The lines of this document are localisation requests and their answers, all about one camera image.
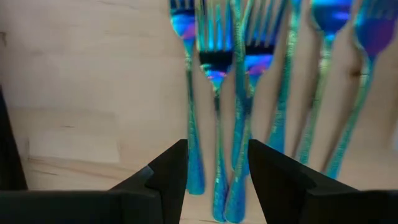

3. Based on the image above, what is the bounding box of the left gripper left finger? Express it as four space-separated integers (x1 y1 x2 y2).
0 139 189 224

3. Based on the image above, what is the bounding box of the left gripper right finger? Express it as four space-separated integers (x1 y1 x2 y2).
248 139 398 224

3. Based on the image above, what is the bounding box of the iridescent blue fork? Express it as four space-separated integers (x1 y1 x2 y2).
230 0 251 178
223 0 289 224
195 0 234 223
169 0 206 196

